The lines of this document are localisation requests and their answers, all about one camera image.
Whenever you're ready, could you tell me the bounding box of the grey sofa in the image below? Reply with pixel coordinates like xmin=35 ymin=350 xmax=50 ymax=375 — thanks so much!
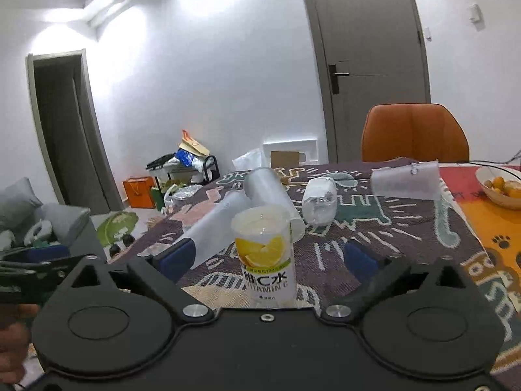
xmin=0 ymin=177 xmax=107 ymax=262

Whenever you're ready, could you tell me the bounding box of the cardboard box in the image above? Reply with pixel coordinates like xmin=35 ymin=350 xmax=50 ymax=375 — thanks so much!
xmin=270 ymin=151 xmax=300 ymax=168

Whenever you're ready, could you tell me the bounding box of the dark doorway frame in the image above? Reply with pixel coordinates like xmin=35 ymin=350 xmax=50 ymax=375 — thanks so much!
xmin=25 ymin=49 xmax=123 ymax=216

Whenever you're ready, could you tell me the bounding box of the black door handle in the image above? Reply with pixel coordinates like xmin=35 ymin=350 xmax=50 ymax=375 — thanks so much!
xmin=328 ymin=63 xmax=350 ymax=94

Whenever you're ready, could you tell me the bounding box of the orange chair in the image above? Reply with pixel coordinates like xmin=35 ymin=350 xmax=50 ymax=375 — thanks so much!
xmin=361 ymin=103 xmax=470 ymax=163

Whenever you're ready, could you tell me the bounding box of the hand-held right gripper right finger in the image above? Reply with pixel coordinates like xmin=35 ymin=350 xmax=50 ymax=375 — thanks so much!
xmin=321 ymin=239 xmax=412 ymax=321

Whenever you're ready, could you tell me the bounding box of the white plastic bag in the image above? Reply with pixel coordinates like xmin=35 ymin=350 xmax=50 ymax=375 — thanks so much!
xmin=232 ymin=148 xmax=272 ymax=172

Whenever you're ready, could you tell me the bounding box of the pile of bags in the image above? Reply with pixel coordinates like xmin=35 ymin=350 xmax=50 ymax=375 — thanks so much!
xmin=174 ymin=129 xmax=211 ymax=168

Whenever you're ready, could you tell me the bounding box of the orange printed cloth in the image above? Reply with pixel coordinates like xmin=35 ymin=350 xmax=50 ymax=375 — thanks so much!
xmin=439 ymin=165 xmax=521 ymax=375

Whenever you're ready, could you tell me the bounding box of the lemon label plastic bottle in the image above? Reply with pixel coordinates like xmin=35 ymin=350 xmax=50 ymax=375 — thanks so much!
xmin=231 ymin=205 xmax=296 ymax=309

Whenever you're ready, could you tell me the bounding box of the person's left hand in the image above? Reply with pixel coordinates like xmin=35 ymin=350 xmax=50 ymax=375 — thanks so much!
xmin=0 ymin=304 xmax=40 ymax=386

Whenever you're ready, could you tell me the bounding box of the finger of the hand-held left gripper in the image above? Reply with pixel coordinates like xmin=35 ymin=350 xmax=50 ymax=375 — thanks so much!
xmin=38 ymin=254 xmax=89 ymax=282

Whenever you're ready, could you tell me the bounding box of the black cable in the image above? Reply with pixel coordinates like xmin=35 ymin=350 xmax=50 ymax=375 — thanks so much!
xmin=440 ymin=150 xmax=521 ymax=172

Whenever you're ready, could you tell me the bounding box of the grey door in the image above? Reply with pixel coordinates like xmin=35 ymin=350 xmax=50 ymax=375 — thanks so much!
xmin=296 ymin=0 xmax=432 ymax=164

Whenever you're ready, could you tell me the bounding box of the green leaf mat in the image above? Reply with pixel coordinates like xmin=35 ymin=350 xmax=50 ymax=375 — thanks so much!
xmin=95 ymin=211 xmax=139 ymax=249

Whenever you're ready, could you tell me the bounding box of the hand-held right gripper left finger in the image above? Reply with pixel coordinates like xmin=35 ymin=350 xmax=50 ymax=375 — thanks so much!
xmin=126 ymin=238 xmax=215 ymax=323

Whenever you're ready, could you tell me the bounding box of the black rack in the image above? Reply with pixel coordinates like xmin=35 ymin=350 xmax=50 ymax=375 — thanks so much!
xmin=146 ymin=154 xmax=221 ymax=197

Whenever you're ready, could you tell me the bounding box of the white bowl of oranges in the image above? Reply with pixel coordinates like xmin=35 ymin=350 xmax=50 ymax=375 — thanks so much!
xmin=475 ymin=165 xmax=521 ymax=211

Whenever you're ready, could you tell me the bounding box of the orange box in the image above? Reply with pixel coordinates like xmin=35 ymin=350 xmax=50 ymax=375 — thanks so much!
xmin=123 ymin=177 xmax=158 ymax=210

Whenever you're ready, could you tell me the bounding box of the clear plastic bottle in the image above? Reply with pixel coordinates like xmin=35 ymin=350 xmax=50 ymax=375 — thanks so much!
xmin=301 ymin=175 xmax=339 ymax=227

